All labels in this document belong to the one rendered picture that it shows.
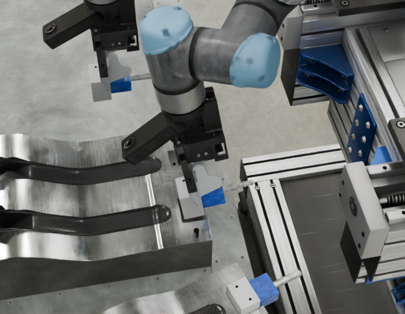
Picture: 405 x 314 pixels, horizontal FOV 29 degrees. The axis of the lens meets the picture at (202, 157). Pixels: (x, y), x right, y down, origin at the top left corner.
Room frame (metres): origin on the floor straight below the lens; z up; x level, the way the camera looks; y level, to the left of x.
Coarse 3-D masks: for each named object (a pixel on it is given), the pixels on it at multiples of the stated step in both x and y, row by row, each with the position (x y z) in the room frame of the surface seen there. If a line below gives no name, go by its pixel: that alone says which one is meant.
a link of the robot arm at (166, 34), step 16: (160, 16) 0.81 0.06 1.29; (176, 16) 0.80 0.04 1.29; (144, 32) 0.78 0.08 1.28; (160, 32) 0.77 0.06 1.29; (176, 32) 0.77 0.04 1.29; (192, 32) 0.79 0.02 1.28; (144, 48) 0.78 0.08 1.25; (160, 48) 0.77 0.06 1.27; (176, 48) 0.77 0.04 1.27; (160, 64) 0.76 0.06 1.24; (176, 64) 0.76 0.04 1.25; (160, 80) 0.76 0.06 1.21; (176, 80) 0.76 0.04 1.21; (192, 80) 0.77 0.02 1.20
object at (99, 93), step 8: (88, 64) 1.03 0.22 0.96; (96, 64) 1.03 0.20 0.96; (96, 72) 1.01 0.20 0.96; (96, 80) 0.99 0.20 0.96; (120, 80) 1.01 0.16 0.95; (128, 80) 1.01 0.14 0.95; (96, 88) 0.99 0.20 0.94; (104, 88) 0.99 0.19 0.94; (112, 88) 1.00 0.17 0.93; (120, 88) 1.00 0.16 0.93; (128, 88) 1.00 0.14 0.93; (96, 96) 0.99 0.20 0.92; (104, 96) 0.99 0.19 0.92
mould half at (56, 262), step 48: (0, 144) 0.86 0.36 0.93; (48, 144) 0.88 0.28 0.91; (96, 144) 0.90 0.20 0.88; (0, 192) 0.75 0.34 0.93; (48, 192) 0.77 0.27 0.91; (96, 192) 0.79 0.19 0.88; (144, 192) 0.79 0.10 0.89; (0, 240) 0.66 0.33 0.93; (48, 240) 0.67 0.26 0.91; (96, 240) 0.69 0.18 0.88; (144, 240) 0.69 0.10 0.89; (192, 240) 0.69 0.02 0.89; (0, 288) 0.62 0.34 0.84; (48, 288) 0.63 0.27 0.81
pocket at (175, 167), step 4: (168, 152) 0.88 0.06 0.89; (172, 152) 0.88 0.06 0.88; (172, 156) 0.88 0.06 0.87; (172, 160) 0.88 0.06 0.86; (176, 160) 0.88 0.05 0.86; (172, 164) 0.87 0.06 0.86; (176, 164) 0.87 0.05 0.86; (172, 168) 0.86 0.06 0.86; (176, 168) 0.86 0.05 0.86; (180, 168) 0.86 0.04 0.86; (172, 172) 0.85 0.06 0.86; (176, 172) 0.85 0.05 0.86; (180, 172) 0.85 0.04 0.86
